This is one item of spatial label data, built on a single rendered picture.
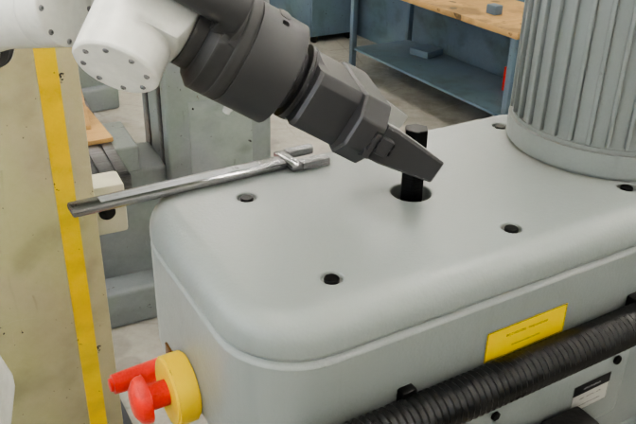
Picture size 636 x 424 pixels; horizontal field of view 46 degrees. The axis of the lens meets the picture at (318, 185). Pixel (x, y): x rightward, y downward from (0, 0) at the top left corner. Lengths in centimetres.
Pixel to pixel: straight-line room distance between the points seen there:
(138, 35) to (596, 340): 44
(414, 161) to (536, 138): 19
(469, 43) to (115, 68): 654
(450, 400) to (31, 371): 230
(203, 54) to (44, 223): 197
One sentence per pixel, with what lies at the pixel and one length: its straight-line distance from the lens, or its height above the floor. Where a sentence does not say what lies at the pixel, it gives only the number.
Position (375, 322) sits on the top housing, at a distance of 53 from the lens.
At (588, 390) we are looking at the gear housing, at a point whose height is 169.
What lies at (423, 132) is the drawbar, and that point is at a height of 195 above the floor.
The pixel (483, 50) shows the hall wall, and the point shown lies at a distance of 692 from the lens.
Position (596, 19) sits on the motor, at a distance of 71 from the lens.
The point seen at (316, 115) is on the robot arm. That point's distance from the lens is 58.
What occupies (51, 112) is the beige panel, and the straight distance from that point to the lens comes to 236.
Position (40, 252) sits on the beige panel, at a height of 93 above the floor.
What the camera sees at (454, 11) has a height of 88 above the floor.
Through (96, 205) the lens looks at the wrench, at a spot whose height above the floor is 190.
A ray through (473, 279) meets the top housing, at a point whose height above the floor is 188.
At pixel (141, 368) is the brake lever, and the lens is 76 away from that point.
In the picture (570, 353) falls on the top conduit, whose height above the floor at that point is 180.
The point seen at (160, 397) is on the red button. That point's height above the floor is 176.
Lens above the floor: 219
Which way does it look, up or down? 26 degrees down
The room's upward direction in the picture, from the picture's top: 1 degrees clockwise
